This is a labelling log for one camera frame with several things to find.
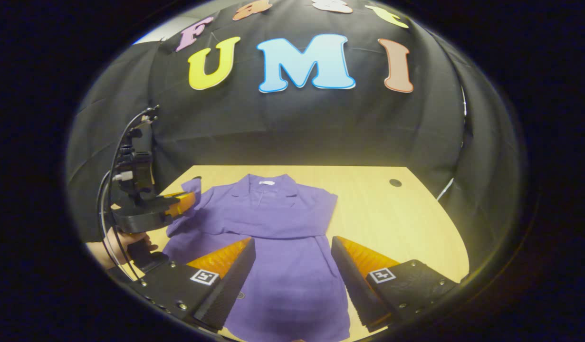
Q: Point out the black backdrop cloth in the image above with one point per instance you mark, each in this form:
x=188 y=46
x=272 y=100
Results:
x=297 y=128

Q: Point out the purple shirt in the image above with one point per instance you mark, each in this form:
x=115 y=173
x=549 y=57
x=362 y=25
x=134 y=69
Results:
x=292 y=285

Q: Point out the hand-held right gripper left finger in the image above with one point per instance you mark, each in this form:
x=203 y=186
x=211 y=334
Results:
x=228 y=289

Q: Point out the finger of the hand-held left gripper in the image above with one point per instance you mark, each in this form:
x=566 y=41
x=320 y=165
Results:
x=185 y=202

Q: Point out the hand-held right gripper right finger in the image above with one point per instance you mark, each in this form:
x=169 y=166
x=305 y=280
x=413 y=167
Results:
x=354 y=289

